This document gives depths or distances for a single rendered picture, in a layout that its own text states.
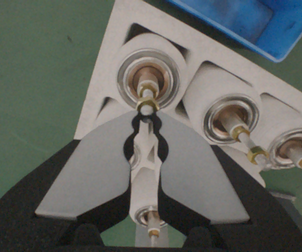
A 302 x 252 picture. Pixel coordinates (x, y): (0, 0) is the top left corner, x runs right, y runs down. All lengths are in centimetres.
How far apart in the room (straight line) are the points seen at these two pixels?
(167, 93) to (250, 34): 33
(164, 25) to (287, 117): 22
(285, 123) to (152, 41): 21
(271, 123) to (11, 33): 57
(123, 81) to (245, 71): 19
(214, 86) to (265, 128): 11
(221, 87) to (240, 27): 28
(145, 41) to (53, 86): 38
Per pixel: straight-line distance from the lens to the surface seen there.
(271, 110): 33
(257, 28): 51
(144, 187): 37
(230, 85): 24
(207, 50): 29
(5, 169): 83
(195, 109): 24
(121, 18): 28
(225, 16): 48
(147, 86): 17
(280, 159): 34
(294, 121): 31
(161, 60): 20
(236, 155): 38
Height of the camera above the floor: 45
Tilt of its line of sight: 60 degrees down
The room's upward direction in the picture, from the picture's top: 179 degrees clockwise
